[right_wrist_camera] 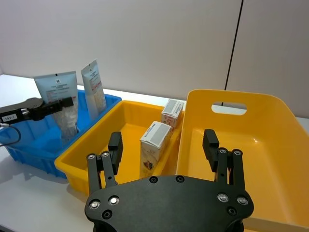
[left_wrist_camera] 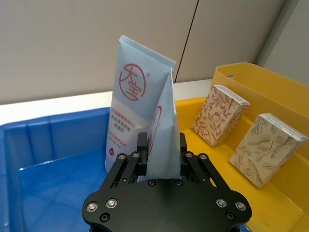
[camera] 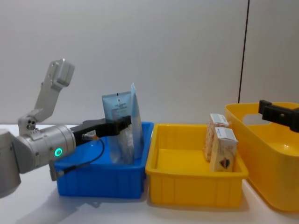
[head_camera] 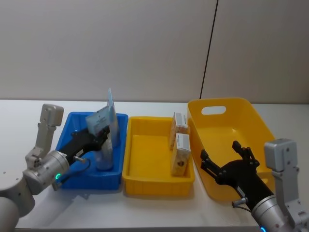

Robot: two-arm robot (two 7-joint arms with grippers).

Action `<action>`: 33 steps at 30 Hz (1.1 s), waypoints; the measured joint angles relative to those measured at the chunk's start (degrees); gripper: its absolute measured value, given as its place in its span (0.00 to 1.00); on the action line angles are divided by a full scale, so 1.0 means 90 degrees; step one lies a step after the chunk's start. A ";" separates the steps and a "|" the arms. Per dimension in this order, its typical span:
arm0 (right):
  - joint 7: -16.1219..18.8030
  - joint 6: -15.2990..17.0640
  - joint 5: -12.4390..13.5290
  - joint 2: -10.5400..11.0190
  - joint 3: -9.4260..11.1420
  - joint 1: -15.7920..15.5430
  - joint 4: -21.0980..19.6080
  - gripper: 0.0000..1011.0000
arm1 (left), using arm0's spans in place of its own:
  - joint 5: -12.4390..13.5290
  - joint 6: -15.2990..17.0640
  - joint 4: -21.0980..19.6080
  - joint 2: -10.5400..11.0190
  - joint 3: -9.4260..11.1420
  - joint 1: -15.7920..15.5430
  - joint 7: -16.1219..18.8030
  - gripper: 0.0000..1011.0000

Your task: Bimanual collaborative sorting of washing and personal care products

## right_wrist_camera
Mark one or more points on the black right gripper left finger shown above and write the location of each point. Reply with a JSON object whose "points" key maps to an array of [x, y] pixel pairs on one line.
{"points": [[113, 159]]}

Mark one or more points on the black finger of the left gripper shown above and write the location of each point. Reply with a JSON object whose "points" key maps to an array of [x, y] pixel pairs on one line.
{"points": [[53, 107]]}

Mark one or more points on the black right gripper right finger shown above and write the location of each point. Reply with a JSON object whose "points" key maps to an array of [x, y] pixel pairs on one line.
{"points": [[212, 149]]}

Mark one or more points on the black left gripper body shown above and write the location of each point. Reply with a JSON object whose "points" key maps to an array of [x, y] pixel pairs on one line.
{"points": [[17, 111]]}

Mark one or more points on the wide pale blue tube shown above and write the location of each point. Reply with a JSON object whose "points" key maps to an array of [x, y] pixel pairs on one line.
{"points": [[58, 84]]}

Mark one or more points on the yellow plastic bin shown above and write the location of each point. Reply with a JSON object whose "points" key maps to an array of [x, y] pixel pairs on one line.
{"points": [[130, 128]]}

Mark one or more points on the tall white carton box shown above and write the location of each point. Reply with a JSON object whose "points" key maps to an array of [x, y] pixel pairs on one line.
{"points": [[152, 149]]}

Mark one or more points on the blue plastic bin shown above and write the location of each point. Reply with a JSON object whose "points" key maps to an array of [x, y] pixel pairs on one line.
{"points": [[36, 147]]}

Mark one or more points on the narrow white tube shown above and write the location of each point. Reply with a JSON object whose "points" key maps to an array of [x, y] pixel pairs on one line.
{"points": [[94, 96]]}

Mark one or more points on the small white carton box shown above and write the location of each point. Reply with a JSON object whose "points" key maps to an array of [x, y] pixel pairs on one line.
{"points": [[172, 113]]}

